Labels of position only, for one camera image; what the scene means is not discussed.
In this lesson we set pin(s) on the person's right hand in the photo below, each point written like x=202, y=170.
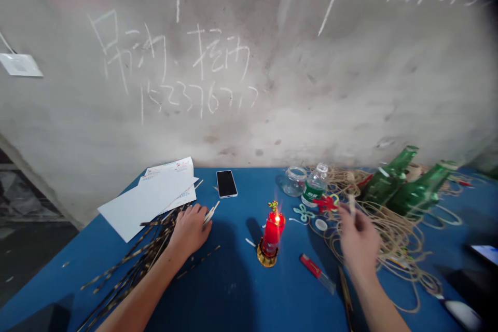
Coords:
x=362, y=242

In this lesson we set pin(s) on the person's left hand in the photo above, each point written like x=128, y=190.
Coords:
x=188, y=232

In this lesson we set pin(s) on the person's right fingers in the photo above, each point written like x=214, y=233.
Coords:
x=352, y=219

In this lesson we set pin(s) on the short pale stick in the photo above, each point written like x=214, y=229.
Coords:
x=351, y=201

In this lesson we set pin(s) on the red woven knot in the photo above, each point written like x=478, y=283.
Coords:
x=328, y=202

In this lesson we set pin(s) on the white bottle cap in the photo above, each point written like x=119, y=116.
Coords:
x=321, y=224

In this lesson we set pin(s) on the pale green woven knot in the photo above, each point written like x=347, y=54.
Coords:
x=305, y=214

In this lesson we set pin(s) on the plastic bottle with green label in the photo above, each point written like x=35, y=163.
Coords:
x=314, y=187

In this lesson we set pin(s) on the green glass bottle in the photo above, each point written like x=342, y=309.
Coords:
x=387, y=182
x=422, y=190

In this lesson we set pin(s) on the tangle of jute twine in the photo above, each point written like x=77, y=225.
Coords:
x=400, y=236

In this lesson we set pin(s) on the red lighter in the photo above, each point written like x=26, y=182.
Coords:
x=310, y=265

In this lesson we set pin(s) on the clear glass jar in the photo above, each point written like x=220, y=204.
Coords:
x=294, y=182

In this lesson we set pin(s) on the brown bamboo stick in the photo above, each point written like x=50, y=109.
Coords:
x=346, y=297

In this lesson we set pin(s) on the small multicoloured knot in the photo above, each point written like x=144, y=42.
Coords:
x=273, y=205

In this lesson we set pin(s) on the red candle in gold holder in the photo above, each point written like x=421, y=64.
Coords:
x=272, y=236

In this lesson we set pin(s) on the white paper scrap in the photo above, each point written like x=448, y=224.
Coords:
x=249, y=242

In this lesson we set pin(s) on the white smartphone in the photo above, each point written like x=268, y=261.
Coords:
x=227, y=183

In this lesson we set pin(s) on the blue table cloth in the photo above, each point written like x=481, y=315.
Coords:
x=241, y=293

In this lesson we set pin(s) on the dark smartphone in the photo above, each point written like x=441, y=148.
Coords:
x=485, y=255

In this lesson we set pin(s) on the pale bamboo sticks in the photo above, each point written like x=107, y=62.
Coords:
x=212, y=212

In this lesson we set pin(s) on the white computer mouse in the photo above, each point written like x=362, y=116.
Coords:
x=462, y=313

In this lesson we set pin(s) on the white printed envelope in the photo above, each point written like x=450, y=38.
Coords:
x=171, y=168

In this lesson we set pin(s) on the white paper sheets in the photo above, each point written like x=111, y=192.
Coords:
x=144, y=205

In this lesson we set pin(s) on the pile of scorched bamboo sticks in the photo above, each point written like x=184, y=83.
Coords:
x=132, y=266

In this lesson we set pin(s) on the white wall switch box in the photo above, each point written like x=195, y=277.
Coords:
x=21, y=64

